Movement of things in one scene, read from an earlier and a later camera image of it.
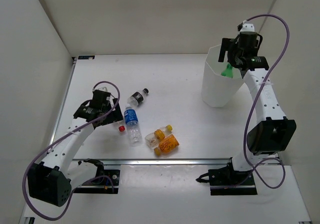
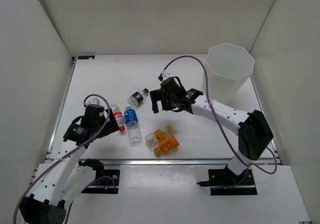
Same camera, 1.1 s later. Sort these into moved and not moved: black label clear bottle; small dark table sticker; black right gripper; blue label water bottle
Moved: black right gripper
Not moved: black label clear bottle; blue label water bottle; small dark table sticker
